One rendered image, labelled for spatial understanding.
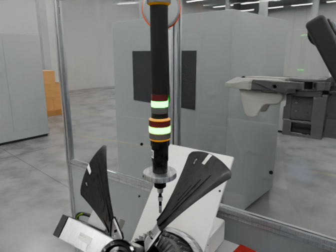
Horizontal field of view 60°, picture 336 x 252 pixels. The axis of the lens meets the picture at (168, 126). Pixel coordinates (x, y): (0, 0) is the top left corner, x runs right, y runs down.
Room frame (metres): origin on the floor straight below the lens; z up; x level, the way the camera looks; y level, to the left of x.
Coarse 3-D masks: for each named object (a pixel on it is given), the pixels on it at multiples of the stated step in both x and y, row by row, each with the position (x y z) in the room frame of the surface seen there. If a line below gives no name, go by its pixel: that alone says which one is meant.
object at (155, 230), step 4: (156, 224) 0.70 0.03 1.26; (152, 228) 0.70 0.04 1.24; (156, 228) 0.67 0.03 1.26; (152, 232) 0.67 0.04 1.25; (156, 232) 0.64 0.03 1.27; (148, 236) 0.68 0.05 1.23; (152, 236) 0.64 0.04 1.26; (156, 236) 0.62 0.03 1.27; (144, 240) 0.68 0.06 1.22; (148, 240) 0.65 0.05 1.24; (152, 240) 0.61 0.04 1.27; (144, 244) 0.65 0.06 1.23; (148, 244) 0.62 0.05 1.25; (144, 248) 0.62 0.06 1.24; (148, 248) 0.61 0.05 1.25
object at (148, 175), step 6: (150, 144) 0.59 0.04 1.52; (168, 144) 0.59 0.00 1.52; (150, 168) 0.58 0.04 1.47; (168, 168) 0.58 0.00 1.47; (144, 174) 0.55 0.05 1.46; (150, 174) 0.55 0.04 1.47; (156, 174) 0.55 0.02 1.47; (162, 174) 0.55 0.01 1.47; (168, 174) 0.55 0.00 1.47; (174, 174) 0.55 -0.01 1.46; (150, 180) 0.54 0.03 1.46; (156, 180) 0.54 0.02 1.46; (162, 180) 0.54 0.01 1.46; (168, 180) 0.54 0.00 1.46
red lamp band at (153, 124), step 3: (168, 120) 0.56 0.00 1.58; (150, 123) 0.56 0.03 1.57; (153, 123) 0.55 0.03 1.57; (156, 123) 0.55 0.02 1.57; (159, 123) 0.55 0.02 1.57; (162, 123) 0.55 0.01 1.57; (165, 123) 0.55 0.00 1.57; (168, 123) 0.56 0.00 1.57; (153, 126) 0.55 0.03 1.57; (156, 126) 0.55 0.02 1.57; (159, 126) 0.55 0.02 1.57; (162, 126) 0.55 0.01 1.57; (165, 126) 0.55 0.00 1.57
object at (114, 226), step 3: (114, 219) 0.69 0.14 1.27; (114, 222) 0.69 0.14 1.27; (114, 225) 0.69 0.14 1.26; (111, 228) 0.72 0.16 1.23; (114, 228) 0.70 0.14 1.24; (117, 228) 0.67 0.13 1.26; (111, 231) 0.73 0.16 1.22; (117, 231) 0.67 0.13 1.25; (111, 234) 0.73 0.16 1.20; (117, 234) 0.68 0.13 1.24; (120, 234) 0.66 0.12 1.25; (117, 237) 0.68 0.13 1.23; (120, 237) 0.66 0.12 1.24
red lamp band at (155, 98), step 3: (153, 96) 0.56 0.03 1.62; (156, 96) 0.55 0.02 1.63; (159, 96) 0.55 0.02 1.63; (162, 96) 0.55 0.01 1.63; (165, 96) 0.56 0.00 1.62; (153, 99) 0.56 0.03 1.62; (156, 99) 0.55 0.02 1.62; (159, 99) 0.55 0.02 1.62; (162, 99) 0.55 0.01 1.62; (165, 99) 0.56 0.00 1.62
